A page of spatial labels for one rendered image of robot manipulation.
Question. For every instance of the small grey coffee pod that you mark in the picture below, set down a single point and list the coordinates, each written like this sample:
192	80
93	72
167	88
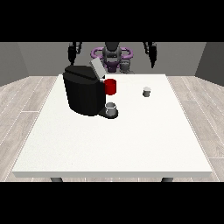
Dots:
146	91

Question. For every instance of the red pod holder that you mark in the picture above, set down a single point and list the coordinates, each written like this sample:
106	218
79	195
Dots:
110	86

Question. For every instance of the pale grey machine lid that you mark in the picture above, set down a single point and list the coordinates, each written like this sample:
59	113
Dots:
97	67

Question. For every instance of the dark table leg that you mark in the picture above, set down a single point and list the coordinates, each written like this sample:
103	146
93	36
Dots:
167	179
56	179

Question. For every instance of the black coffee machine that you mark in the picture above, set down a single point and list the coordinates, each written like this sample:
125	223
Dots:
83	90

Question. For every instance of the small grey cup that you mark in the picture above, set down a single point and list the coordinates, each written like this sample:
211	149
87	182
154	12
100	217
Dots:
110	109

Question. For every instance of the grey robot trunk purple rings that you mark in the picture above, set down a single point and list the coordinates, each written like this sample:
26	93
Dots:
112	58

